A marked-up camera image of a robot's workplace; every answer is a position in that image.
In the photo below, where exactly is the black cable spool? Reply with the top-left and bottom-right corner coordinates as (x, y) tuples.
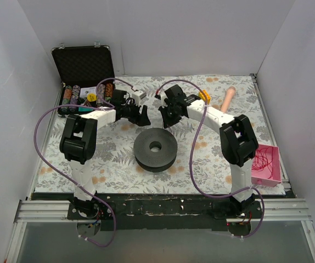
(133, 128), (178, 173)

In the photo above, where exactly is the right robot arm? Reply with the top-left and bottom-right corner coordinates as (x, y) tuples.
(155, 85), (258, 218)

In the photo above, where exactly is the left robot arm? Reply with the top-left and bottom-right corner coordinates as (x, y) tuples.
(59, 89), (151, 219)

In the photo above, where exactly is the floral table mat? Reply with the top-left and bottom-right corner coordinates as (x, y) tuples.
(34, 75), (272, 195)

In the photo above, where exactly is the yellow toy brick tower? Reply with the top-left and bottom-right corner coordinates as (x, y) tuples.
(198, 90), (211, 105)

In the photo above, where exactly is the black poker chip case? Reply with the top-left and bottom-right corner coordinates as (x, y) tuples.
(50, 41), (117, 118)

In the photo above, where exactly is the beige toy microphone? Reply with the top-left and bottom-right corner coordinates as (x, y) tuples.
(220, 87), (236, 113)

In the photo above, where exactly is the black front base bar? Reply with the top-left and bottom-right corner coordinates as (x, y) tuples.
(67, 194), (262, 232)

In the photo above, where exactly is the pink plastic box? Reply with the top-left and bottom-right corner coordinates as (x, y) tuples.
(251, 144), (282, 187)

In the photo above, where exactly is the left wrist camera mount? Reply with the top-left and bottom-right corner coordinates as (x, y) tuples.
(131, 90), (147, 106)

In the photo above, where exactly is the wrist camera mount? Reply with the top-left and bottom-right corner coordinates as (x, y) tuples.
(131, 90), (147, 106)
(158, 92), (167, 108)

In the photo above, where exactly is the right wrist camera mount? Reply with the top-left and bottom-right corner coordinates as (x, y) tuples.
(158, 92), (167, 108)

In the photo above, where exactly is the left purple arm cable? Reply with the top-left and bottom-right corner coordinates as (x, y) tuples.
(33, 78), (142, 249)

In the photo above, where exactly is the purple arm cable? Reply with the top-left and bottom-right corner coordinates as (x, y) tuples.
(154, 79), (264, 239)
(33, 78), (142, 249)

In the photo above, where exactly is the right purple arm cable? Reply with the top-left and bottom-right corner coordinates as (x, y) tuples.
(154, 79), (264, 239)

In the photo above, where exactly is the red cable bundle in box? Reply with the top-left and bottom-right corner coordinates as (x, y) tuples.
(252, 146), (275, 179)

